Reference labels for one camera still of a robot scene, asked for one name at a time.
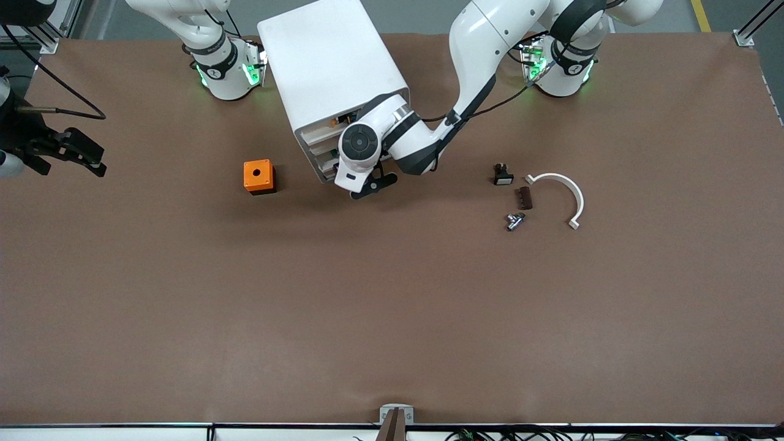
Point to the small orange black parts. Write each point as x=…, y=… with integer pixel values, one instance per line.
x=343, y=119

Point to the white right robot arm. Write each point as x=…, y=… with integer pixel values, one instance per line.
x=214, y=37

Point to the white drawer holding small parts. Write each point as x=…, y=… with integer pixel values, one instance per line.
x=321, y=133

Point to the black white push button switch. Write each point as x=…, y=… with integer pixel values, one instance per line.
x=503, y=176

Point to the brown terminal block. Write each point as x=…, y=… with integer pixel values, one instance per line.
x=526, y=198

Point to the aluminium frame profile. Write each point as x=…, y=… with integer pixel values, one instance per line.
x=49, y=40
x=744, y=38

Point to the silver metal fitting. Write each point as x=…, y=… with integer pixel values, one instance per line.
x=515, y=222

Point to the orange button enclosure box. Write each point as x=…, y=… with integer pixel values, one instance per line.
x=257, y=174

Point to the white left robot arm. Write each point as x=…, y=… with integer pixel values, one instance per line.
x=478, y=37

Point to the white curved plastic arc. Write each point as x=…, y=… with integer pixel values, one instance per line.
x=576, y=196

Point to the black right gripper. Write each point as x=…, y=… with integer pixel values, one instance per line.
x=23, y=139

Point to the white table edge rail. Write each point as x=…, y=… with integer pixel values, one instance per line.
x=122, y=433

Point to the grey metal bracket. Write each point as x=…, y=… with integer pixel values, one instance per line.
x=384, y=413

